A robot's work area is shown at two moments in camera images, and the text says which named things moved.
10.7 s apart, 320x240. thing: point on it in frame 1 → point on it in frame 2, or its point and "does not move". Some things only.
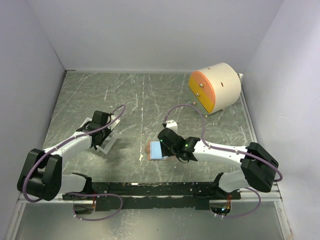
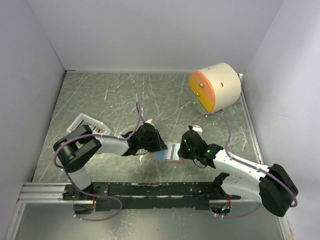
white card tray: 110,139 → 83,117
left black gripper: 108,130 → 159,142
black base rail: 108,196 does not move
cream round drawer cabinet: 215,88 does not move
